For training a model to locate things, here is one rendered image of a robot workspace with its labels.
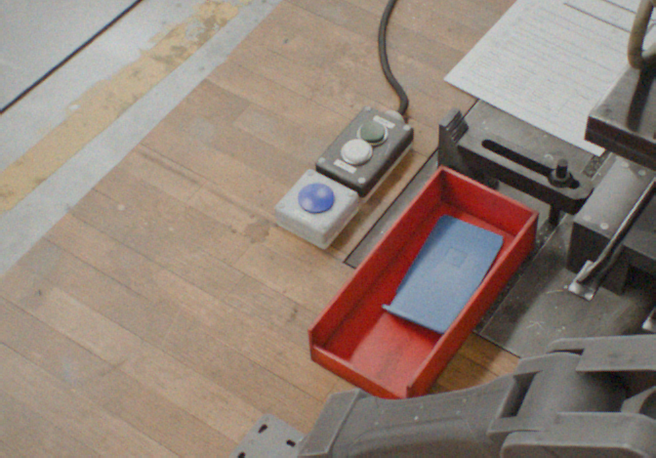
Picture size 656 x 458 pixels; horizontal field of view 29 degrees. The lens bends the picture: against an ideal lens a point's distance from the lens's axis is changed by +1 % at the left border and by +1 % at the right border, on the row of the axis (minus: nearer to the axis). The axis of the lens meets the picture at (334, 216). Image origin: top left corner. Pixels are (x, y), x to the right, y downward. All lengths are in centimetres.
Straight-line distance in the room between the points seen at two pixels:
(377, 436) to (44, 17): 213
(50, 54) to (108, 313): 163
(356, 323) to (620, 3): 57
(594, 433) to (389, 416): 23
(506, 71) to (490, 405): 68
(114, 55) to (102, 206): 148
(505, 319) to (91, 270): 45
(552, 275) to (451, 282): 11
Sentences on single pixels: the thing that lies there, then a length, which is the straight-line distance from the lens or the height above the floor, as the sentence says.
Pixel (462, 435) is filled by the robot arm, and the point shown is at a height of 118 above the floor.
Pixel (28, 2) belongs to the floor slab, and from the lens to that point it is 306.
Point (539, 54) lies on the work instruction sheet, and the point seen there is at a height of 90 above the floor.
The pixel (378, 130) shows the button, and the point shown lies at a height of 94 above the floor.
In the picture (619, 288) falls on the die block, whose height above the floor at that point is 91.
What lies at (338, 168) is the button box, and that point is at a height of 93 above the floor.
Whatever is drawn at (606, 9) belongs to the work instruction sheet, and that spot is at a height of 90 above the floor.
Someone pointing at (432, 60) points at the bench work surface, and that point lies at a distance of 154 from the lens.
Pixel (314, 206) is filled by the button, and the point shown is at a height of 94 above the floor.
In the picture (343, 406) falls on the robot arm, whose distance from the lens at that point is 107.
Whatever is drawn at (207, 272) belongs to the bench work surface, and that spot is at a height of 90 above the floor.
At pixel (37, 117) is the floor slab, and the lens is 279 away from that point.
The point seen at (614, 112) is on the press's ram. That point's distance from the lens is 117.
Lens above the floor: 200
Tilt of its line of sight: 53 degrees down
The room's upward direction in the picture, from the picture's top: 4 degrees counter-clockwise
